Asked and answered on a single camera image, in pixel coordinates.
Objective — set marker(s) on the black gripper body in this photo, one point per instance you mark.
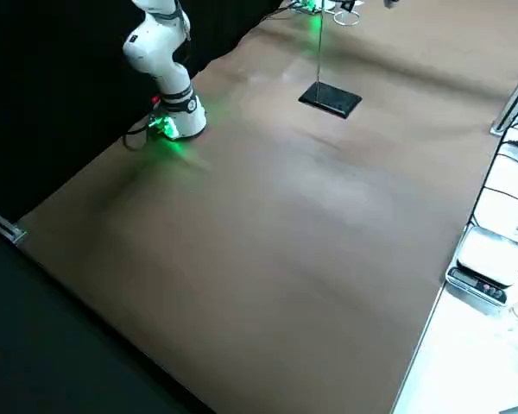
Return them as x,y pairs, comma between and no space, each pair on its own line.
346,4

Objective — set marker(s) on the aluminium profile post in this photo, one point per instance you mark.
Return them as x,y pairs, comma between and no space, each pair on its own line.
511,103

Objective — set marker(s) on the grey digital scale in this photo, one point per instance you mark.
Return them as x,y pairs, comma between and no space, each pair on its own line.
488,254

